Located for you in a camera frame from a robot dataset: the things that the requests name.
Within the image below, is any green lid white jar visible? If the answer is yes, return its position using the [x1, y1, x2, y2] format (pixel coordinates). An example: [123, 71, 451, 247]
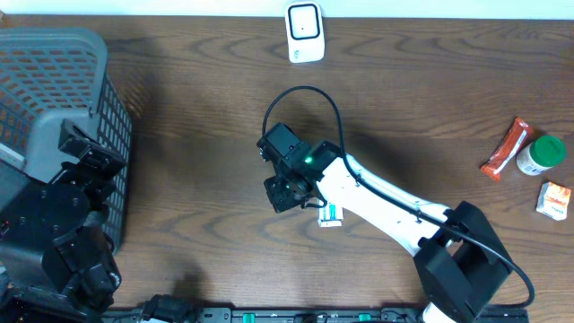
[517, 135, 567, 176]

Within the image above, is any orange white snack packet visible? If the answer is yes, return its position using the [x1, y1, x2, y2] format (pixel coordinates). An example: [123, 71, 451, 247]
[535, 182, 571, 221]

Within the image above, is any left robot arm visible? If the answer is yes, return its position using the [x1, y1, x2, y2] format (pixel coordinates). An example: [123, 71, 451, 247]
[1, 119, 126, 322]

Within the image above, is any orange snack bar wrapper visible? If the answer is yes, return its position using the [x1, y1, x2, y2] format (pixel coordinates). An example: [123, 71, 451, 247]
[481, 117, 535, 182]

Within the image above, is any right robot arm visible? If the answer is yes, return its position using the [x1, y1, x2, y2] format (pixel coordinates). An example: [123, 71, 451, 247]
[257, 123, 512, 322]

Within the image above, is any white Panadol medicine box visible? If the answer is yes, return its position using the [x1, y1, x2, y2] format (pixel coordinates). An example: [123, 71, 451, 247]
[317, 202, 344, 228]

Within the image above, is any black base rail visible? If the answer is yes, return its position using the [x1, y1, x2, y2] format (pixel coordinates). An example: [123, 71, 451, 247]
[100, 293, 530, 323]

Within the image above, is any white barcode scanner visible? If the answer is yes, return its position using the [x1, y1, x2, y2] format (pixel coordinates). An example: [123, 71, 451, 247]
[285, 1, 326, 64]

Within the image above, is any grey plastic basket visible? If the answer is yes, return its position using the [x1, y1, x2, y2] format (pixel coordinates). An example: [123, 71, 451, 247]
[0, 27, 134, 255]

